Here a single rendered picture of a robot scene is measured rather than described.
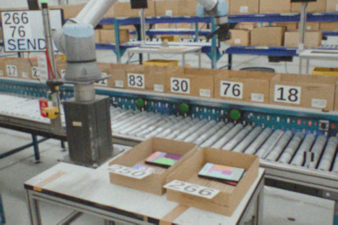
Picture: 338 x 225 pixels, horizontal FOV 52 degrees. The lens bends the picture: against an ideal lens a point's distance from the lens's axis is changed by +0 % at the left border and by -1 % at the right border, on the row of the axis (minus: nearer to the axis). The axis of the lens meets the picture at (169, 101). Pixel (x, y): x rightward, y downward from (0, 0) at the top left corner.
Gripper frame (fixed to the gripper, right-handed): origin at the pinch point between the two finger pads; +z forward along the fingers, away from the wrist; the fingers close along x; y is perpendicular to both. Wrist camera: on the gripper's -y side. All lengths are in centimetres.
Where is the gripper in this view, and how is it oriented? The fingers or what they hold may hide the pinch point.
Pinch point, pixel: (221, 52)
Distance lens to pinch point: 254.1
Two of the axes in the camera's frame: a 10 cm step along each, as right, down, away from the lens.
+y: 8.8, -0.2, -4.7
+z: 1.6, 9.5, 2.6
